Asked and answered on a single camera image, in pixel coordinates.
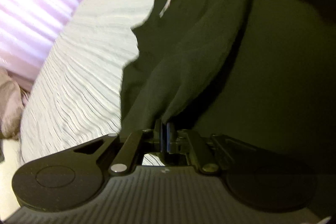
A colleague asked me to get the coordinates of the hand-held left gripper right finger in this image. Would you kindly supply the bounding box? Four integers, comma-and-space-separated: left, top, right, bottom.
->
167, 122, 258, 175

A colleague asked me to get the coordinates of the striped white bed sheet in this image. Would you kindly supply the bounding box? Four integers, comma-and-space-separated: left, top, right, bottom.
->
20, 0, 184, 165

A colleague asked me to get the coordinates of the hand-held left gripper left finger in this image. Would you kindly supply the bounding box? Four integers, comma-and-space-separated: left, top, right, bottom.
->
73, 119, 168, 176

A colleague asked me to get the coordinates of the dark green garment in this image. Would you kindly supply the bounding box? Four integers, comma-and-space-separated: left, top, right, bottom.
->
119, 0, 336, 159

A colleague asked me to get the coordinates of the pink pillow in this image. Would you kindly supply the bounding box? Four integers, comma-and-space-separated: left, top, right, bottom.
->
0, 68, 24, 139

